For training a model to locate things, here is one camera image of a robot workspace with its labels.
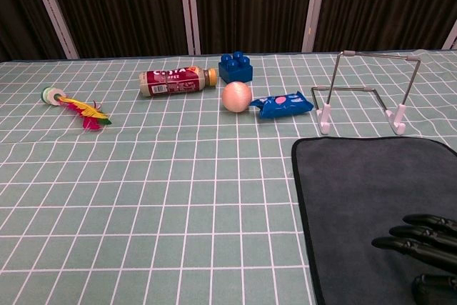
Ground dark pleated screen panel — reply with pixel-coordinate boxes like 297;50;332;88
313;0;457;52
0;0;69;63
194;0;317;55
42;0;190;59

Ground wire rack with white feet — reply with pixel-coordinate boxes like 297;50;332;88
310;50;421;136

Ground colourful feather shuttlecock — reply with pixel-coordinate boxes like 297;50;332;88
41;86;112;131

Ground black and blue cloth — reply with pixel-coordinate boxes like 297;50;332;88
291;136;457;305

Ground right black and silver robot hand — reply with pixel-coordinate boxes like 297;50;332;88
371;214;457;305

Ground green grid tablecloth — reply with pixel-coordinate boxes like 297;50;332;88
0;49;457;305

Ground white screen frame post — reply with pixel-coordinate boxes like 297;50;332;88
177;0;201;55
441;21;457;51
301;0;328;53
26;0;79;59

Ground red Costa coffee bottle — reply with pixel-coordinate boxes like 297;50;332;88
138;66;218;98

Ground pink ball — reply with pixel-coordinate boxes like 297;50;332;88
221;81;253;114

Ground blue building block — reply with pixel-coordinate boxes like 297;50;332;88
218;51;254;84

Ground blue snack packet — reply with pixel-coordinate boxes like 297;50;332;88
249;91;314;119

